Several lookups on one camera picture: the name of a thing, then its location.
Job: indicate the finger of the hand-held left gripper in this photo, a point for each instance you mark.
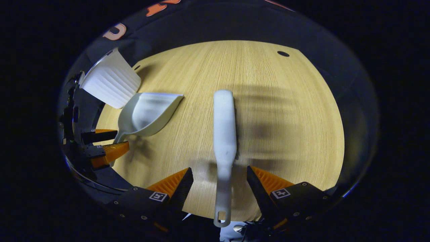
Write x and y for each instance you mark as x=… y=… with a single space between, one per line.
x=99 y=136
x=107 y=153

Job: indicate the small white broom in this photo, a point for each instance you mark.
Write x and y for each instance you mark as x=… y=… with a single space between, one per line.
x=224 y=127

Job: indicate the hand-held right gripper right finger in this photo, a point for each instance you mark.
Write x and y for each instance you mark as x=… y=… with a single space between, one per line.
x=260 y=195

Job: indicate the white plastic dustpan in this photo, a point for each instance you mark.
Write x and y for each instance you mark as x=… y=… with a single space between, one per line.
x=147 y=114

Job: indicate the white ribbed garbage bin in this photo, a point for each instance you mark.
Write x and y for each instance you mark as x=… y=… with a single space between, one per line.
x=111 y=80

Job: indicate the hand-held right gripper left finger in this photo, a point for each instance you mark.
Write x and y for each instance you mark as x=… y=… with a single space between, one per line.
x=179 y=191

